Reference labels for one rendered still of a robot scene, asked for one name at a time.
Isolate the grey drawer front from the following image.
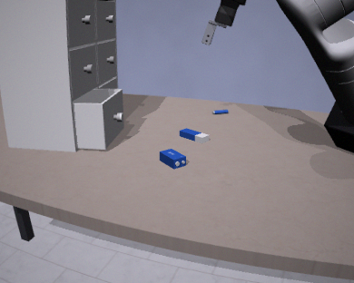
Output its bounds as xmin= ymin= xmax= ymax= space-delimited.
xmin=96 ymin=0 xmax=115 ymax=39
xmin=99 ymin=78 xmax=117 ymax=89
xmin=73 ymin=89 xmax=124 ymax=150
xmin=69 ymin=44 xmax=97 ymax=98
xmin=97 ymin=40 xmax=116 ymax=83
xmin=67 ymin=0 xmax=95 ymax=45

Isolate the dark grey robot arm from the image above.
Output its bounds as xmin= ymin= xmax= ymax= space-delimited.
xmin=276 ymin=0 xmax=354 ymax=125

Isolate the blue and white eraser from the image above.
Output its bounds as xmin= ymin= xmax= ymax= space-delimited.
xmin=180 ymin=128 xmax=209 ymax=143

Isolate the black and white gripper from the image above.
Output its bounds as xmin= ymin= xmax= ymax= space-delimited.
xmin=202 ymin=0 xmax=247 ymax=45

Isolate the small grey chest of drawers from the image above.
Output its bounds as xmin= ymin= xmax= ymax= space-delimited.
xmin=0 ymin=0 xmax=118 ymax=152

